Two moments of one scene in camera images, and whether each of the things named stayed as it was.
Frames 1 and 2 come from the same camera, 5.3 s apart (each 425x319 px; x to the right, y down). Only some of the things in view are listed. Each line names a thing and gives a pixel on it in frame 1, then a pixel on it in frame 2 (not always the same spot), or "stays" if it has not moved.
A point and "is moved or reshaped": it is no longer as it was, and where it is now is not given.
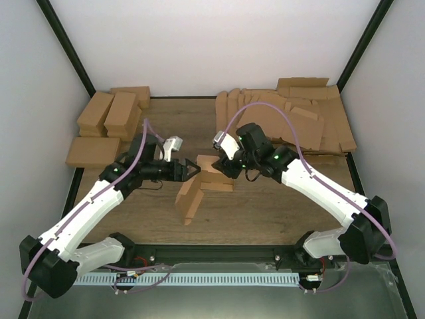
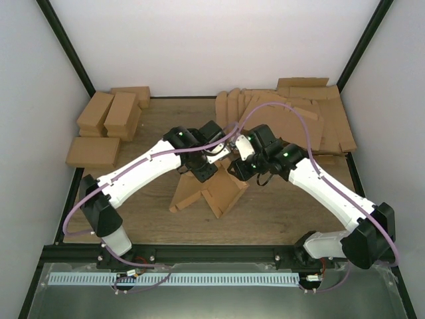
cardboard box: [208, 178] is moved or reshaped
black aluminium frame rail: [163, 255] stays
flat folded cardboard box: [88, 152] stays
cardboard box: [143, 94] stays
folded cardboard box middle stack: [123, 117] stays
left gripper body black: [172, 175] -> [198, 170]
